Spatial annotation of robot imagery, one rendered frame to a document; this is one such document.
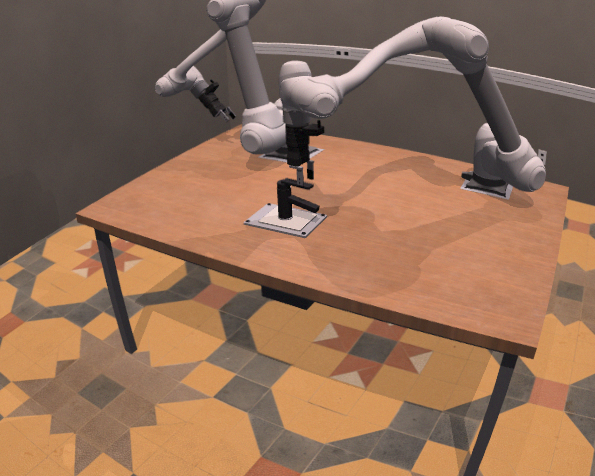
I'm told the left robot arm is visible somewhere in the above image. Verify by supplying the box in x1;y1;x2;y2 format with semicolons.
279;17;546;196

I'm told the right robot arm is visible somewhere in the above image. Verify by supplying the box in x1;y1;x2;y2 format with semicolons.
155;0;288;160

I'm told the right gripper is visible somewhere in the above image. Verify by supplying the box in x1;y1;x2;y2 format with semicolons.
191;80;236;122

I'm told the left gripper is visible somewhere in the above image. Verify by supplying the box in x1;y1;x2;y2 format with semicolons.
282;107;324;186

